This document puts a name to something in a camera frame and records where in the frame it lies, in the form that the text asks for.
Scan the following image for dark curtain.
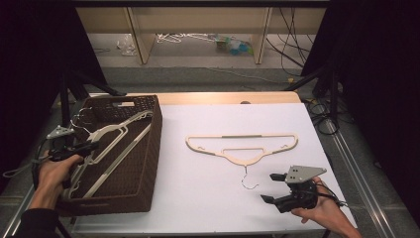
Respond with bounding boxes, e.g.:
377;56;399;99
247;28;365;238
0;0;109;194
300;0;420;227

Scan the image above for clear plastic bag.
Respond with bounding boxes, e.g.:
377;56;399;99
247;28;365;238
115;34;138;57

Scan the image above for black tripod stand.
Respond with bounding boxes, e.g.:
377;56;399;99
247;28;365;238
58;67;127;133
282;62;342;126

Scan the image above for person's right hand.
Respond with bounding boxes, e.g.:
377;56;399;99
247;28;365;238
291;177;345;230

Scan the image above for brown woven basket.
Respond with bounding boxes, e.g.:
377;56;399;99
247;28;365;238
53;94;163;218

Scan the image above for beige wooden clothes hanger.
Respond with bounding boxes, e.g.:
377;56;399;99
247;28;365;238
185;133;299;190
69;106;155;167
66;115;153;201

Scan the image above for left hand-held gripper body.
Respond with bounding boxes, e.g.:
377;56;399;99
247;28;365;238
46;125;80;163

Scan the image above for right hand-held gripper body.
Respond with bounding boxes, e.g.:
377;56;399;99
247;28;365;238
278;166;328;214

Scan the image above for black cable bundle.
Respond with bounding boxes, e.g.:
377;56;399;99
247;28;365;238
304;97;342;136

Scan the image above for black floor cables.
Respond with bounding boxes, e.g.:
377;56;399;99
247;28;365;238
265;7;315;77

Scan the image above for white wire hangers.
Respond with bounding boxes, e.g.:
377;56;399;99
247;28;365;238
156;32;216;45

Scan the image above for blue green plastic packets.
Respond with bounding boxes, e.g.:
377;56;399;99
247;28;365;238
215;35;256;57

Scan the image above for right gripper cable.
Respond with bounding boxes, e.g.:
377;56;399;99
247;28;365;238
315;182;349;208

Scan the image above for thin white floor cable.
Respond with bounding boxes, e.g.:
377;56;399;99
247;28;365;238
157;64;289;85

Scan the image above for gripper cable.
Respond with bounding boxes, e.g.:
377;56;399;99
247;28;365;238
315;182;349;208
2;140;52;180

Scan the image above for person's left hand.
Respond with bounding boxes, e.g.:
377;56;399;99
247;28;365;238
38;153;84;199

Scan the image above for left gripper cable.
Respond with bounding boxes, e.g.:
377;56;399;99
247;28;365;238
2;140;52;180

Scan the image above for white table mat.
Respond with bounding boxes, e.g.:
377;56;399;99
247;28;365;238
71;102;359;235

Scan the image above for aluminium frame rail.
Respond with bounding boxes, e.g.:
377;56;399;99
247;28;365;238
321;118;400;238
0;98;90;238

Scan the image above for beige wooden cabinet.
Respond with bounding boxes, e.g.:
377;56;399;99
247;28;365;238
76;7;326;65

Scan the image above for light wooden table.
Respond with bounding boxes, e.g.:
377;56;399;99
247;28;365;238
127;91;302;106

